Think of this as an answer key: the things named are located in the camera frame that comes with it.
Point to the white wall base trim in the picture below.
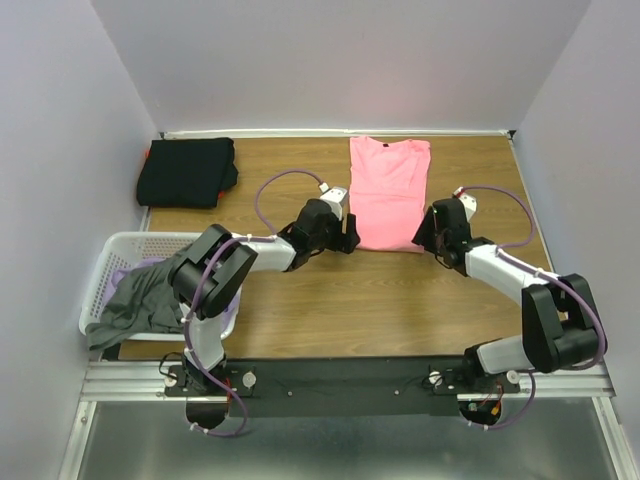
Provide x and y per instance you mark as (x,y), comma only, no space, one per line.
(327,133)

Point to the pink t shirt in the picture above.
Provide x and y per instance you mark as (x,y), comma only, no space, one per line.
(387,192)

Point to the black folded t shirt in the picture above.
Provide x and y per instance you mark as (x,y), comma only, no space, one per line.
(192,173)

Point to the white plastic laundry basket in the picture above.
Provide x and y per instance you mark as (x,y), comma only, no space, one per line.
(122,253)

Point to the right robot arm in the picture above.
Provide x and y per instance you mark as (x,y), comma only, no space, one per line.
(560,326)

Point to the aluminium extrusion rail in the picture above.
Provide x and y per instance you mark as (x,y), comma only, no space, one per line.
(167,380)

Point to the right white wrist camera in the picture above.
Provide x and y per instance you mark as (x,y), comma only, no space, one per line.
(468,201)

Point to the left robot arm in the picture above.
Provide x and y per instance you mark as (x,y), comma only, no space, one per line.
(215,266)

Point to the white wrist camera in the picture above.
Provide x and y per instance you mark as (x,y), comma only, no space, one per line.
(336,197)
(468,201)

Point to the lavender t shirt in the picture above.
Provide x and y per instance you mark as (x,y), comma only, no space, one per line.
(139,299)

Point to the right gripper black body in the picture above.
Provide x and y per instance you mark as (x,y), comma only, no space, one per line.
(440,242)

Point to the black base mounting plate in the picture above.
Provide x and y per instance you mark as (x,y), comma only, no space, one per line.
(270,404)

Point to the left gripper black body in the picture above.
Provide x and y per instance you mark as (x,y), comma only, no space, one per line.
(331,235)

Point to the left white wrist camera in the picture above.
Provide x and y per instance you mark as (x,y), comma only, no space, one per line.
(336,197)

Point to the grey t shirt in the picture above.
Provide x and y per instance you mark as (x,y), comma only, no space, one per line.
(100,336)

